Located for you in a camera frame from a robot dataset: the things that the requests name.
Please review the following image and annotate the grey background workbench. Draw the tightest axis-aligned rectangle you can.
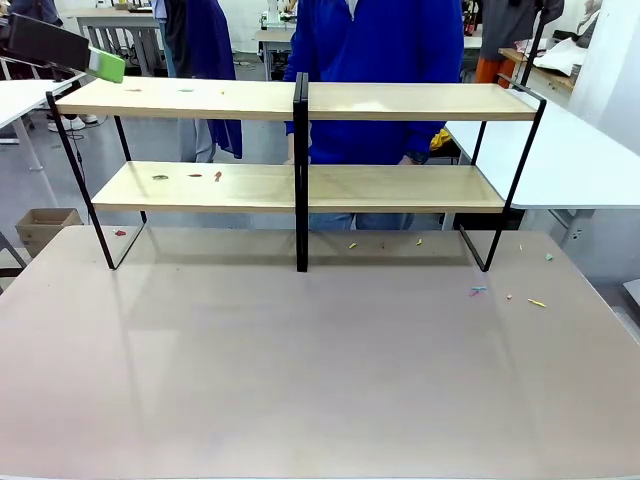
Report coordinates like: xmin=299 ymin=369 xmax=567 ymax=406
xmin=73 ymin=8 xmax=167 ymax=77

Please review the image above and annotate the cardboard box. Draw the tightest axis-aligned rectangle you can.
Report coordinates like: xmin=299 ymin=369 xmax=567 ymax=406
xmin=14 ymin=207 xmax=84 ymax=259

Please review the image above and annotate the person in blue sweater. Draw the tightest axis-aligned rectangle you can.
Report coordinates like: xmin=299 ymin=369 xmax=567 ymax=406
xmin=281 ymin=0 xmax=466 ymax=232

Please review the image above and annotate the orange garment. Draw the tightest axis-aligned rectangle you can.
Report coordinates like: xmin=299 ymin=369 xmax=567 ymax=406
xmin=474 ymin=56 xmax=502 ymax=84

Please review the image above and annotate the grey hanging garment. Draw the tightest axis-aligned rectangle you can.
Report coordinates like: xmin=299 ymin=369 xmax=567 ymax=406
xmin=478 ymin=0 xmax=566 ymax=62

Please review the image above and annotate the black coat rack pole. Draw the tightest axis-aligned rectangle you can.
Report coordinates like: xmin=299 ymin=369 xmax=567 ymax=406
xmin=519 ymin=0 xmax=551 ymax=87

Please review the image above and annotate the wooden background table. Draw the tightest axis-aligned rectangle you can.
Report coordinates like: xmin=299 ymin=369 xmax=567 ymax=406
xmin=498 ymin=46 xmax=581 ymax=94

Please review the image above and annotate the white crumpled cloth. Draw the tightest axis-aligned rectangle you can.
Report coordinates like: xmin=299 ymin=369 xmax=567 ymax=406
xmin=533 ymin=36 xmax=587 ymax=77

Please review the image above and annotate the large white side table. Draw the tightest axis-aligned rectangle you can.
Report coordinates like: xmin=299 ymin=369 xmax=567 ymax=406
xmin=443 ymin=101 xmax=640 ymax=212

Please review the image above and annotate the wooden two-tier shelf black frame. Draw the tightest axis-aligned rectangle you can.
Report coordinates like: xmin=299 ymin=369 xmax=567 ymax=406
xmin=45 ymin=72 xmax=547 ymax=274

